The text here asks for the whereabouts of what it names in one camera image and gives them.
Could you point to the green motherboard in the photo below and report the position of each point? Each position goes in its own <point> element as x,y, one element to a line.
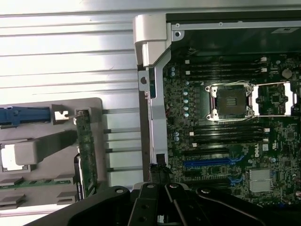
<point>235,150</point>

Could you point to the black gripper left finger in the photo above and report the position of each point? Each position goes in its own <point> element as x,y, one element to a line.
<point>145,207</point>

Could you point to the silver chipset heatsink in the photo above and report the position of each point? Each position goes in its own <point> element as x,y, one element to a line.
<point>259,180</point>

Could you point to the CPU socket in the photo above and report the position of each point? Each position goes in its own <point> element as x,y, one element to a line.
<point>229,102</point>

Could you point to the blue expansion slot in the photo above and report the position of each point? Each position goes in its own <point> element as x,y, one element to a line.
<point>204,163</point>

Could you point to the round coin battery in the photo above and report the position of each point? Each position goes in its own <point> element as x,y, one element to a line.
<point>287,73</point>

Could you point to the hard disk in blue caddy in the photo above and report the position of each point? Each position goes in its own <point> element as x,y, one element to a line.
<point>23,115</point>

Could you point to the silver CPU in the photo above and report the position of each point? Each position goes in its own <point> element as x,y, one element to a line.
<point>8,155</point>

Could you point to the green RAM stick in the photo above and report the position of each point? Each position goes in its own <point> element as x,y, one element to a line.
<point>35,183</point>

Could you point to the metal socket cover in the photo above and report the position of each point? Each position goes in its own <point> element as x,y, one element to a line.
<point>289,94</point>

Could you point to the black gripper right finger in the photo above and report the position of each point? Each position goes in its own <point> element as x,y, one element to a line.
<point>235,207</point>

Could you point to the black expansion slot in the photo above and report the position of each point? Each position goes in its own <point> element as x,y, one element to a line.
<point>204,152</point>

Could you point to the grey parts rack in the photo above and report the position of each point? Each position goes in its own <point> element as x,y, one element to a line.
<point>47,162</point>

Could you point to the open black PC case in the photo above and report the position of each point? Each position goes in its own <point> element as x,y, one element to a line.
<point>160,94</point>

